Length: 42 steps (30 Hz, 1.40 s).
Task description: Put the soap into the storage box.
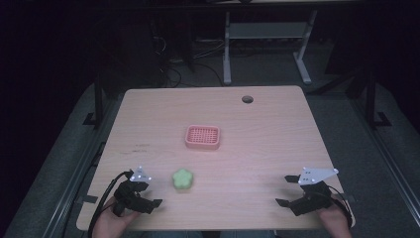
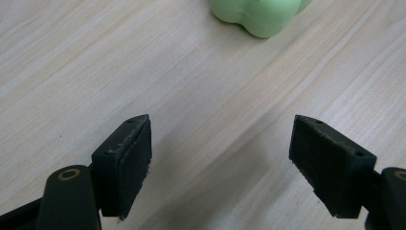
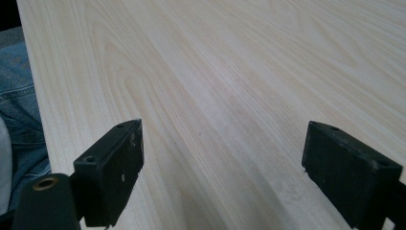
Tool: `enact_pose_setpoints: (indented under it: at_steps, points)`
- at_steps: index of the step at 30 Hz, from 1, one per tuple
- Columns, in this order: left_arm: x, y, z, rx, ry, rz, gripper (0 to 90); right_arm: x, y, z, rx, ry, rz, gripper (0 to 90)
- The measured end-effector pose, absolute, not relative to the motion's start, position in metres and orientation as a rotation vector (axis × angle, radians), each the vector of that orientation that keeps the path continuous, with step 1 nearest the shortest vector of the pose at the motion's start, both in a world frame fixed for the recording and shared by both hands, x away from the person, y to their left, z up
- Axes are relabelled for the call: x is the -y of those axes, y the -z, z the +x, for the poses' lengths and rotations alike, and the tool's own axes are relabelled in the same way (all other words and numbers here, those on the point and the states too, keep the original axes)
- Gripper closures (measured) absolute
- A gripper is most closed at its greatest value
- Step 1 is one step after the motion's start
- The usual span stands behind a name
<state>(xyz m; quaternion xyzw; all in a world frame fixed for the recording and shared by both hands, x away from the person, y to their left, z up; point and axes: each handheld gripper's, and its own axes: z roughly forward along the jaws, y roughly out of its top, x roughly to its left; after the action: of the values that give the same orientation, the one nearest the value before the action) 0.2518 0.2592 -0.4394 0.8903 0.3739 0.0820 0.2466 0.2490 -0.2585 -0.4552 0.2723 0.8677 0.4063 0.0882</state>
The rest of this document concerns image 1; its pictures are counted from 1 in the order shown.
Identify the pink soap dish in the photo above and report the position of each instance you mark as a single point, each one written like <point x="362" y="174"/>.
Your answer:
<point x="202" y="137"/>

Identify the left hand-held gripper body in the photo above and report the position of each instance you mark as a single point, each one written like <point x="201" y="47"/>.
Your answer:
<point x="129" y="197"/>

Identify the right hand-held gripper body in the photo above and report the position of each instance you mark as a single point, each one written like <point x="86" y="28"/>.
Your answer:
<point x="313" y="195"/>

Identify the person's right hand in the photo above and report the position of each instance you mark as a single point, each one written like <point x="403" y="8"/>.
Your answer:
<point x="334" y="221"/>

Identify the grey table bracket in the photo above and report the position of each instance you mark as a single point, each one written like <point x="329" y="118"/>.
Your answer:
<point x="87" y="199"/>

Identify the black metal stand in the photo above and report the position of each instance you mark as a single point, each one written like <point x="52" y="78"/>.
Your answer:
<point x="370" y="99"/>
<point x="98" y="99"/>

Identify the green flower-shaped soap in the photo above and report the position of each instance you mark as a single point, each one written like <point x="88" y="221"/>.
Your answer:
<point x="182" y="179"/>

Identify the metal floor rail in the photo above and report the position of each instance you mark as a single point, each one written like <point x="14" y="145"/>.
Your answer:
<point x="76" y="172"/>
<point x="391" y="158"/>

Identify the white metal desk frame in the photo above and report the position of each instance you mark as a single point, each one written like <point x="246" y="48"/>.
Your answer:
<point x="266" y="30"/>

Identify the person's left hand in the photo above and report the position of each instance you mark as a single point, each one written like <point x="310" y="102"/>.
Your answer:
<point x="110" y="223"/>

